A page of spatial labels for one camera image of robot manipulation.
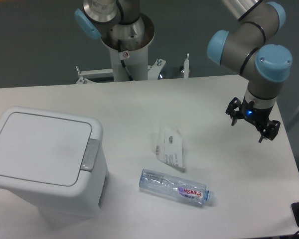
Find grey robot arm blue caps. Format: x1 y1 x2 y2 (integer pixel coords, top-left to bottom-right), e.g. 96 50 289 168
74 0 293 140

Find white push-lid trash can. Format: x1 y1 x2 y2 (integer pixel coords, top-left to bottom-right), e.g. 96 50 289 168
0 107 109 217

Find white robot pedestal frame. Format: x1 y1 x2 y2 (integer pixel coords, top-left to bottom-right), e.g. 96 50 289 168
75 14 191 84

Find crushed clear plastic bottle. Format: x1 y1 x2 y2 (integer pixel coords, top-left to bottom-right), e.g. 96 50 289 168
139 169 214 207

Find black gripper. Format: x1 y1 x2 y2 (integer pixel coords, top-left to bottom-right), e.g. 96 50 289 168
225 95 281 143

